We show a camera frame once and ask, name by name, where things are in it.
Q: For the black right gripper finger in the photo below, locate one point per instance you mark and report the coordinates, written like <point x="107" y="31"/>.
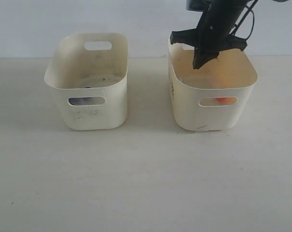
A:
<point x="201" y="57"/>

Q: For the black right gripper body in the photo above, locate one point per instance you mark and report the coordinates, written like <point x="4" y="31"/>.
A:
<point x="212" y="33"/>

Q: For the orange red small object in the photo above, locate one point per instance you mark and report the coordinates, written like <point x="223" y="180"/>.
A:
<point x="220" y="99"/>

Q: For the grey small object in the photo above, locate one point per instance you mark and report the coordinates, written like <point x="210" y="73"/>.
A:
<point x="76" y="101"/>

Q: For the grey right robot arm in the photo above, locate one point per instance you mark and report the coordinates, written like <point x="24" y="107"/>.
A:
<point x="232" y="3"/>

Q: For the cream plastic bin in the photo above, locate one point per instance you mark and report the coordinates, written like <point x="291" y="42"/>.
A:
<point x="231" y="75"/>
<point x="97" y="60"/>

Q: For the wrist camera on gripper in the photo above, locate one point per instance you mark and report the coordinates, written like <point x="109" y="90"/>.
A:
<point x="195" y="5"/>

